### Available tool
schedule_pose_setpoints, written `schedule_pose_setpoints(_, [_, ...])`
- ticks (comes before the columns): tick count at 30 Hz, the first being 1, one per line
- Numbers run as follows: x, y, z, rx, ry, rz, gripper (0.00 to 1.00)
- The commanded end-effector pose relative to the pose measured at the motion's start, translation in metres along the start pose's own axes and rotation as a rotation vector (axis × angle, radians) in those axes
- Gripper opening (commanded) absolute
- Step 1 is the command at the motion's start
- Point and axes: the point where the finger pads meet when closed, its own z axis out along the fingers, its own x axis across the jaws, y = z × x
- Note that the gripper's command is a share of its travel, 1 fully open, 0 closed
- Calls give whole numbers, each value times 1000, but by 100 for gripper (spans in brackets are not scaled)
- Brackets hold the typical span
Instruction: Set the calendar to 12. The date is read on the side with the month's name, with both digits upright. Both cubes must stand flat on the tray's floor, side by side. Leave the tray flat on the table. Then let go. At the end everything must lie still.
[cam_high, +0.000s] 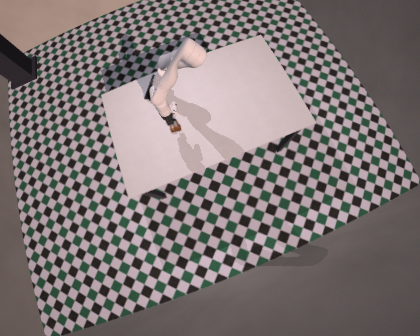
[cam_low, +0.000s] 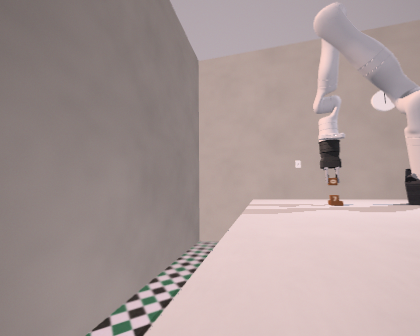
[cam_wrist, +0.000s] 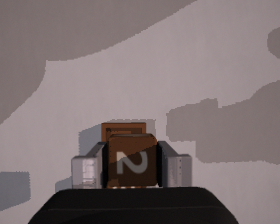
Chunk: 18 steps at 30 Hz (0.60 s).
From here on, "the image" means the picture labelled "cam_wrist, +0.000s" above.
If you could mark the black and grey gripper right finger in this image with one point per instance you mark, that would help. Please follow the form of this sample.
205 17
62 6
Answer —
172 169

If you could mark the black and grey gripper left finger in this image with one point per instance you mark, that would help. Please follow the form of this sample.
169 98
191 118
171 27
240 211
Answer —
91 171

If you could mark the brown wooden tray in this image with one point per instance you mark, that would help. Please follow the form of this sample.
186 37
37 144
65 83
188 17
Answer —
107 129

